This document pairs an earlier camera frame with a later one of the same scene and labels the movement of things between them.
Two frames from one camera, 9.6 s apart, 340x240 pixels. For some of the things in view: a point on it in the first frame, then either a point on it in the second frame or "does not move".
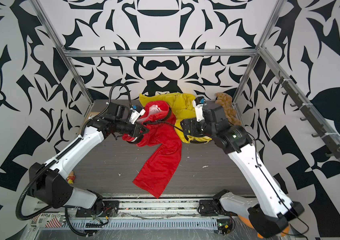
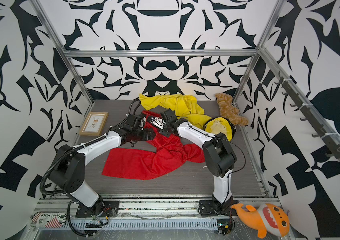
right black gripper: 192,122 -> 164,133
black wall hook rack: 310,116 does not move
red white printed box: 48,220 does not move
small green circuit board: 224,226 does not move
